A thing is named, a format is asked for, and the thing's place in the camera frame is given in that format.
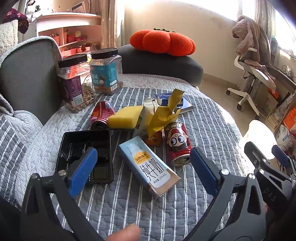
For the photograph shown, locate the teal label nut jar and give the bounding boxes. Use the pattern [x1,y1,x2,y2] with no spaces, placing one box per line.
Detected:
[89,48,123,95]

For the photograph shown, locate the yellow wrapper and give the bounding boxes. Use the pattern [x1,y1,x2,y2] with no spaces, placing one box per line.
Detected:
[147,89,184,138]

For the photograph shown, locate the red cartoon face can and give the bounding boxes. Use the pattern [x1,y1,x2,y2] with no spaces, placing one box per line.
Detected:
[164,121,192,167]

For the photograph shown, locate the crushed red soda can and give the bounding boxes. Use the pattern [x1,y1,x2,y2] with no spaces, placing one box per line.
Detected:
[90,101,115,130]

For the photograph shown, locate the orange pumpkin cushion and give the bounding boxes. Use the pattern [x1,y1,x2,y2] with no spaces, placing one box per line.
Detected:
[129,28,196,57]

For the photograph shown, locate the white pink bookshelf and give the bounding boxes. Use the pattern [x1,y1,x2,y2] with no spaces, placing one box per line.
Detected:
[23,0,102,58]

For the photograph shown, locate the large white paper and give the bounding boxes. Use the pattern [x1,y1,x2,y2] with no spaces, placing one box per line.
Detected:
[132,98,159,138]

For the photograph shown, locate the yellow sponge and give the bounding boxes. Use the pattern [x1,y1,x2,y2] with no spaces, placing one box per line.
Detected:
[108,105,144,129]

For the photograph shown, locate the purple label nut jar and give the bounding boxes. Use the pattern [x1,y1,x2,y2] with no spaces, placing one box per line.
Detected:
[58,54,94,113]

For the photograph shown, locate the grey sofa backrest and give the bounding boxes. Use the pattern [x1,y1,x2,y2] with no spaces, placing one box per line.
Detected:
[1,36,62,124]

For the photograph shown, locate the beige curtain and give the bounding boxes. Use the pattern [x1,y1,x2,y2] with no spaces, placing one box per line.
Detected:
[90,0,125,48]

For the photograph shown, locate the orange peel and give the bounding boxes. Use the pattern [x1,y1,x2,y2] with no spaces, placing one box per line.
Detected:
[144,131,163,147]

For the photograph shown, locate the white office chair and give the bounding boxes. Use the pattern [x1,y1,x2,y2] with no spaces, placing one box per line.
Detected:
[226,25,278,120]

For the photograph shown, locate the light blue milk carton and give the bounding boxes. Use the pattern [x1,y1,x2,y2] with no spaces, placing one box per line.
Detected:
[119,136,181,198]

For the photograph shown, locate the brown blanket on chair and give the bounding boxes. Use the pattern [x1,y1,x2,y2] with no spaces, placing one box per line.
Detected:
[231,15,276,93]

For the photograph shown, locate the wooden desk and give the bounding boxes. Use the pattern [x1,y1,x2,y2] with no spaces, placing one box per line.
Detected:
[258,64,295,135]

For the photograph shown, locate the dark grey sofa cushion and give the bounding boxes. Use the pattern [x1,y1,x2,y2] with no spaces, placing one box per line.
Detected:
[118,45,203,86]

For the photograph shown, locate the left operator hand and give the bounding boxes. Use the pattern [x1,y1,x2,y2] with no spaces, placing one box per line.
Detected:
[106,223,141,241]

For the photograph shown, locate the white round trash bin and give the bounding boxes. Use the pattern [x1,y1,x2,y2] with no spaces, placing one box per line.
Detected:
[240,120,277,160]

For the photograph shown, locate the black plastic tray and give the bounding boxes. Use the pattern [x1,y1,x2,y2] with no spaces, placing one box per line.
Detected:
[55,128,115,185]

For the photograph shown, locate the blue almond snack box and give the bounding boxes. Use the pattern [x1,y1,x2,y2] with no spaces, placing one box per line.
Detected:
[155,92,194,114]

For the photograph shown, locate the striped grey quilt cover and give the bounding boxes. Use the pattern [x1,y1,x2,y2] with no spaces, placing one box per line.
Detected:
[1,75,252,240]

